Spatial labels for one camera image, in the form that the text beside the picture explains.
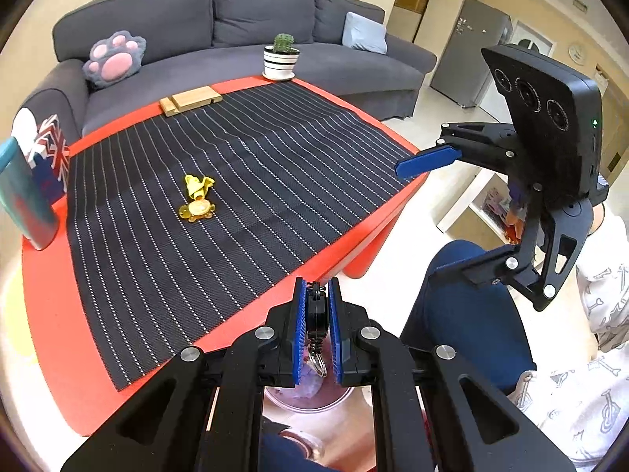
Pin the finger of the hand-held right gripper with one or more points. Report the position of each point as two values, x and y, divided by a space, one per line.
484 270
425 162

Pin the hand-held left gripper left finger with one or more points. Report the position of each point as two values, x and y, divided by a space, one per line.
297 334

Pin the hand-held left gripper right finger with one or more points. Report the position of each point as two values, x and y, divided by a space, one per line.
335 334

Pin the person's blue trouser leg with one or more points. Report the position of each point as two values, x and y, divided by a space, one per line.
275 455
457 314

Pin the white low shelf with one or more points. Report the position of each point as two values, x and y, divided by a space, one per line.
467 206

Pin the person's pink slipper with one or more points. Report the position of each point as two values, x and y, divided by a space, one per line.
304 440

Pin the grey refrigerator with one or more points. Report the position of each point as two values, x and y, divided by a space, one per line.
467 49

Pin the light blue pillow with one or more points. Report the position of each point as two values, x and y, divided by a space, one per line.
363 33

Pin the amber yellow toy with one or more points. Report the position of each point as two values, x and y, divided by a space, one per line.
196 210

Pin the person's white printed shirt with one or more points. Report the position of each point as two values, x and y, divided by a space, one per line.
575 413

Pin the cactus in striped white pot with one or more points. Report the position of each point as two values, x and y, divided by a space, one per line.
281 61

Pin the yellow crumpled wrapper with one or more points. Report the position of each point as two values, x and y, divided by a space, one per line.
197 185

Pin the black striped woven placemat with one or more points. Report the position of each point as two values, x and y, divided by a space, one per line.
245 157

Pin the grey fabric sofa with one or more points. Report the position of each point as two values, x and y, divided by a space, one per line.
245 5

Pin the wooden phone stand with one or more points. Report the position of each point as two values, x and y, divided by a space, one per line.
191 98

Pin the flag print tissue box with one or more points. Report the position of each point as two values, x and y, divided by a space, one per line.
51 162

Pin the teal tumbler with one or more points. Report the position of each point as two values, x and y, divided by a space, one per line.
24 196

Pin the grey pink paw cushion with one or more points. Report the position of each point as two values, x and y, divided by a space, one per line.
115 61

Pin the round wall clock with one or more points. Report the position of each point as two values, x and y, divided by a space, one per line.
576 52

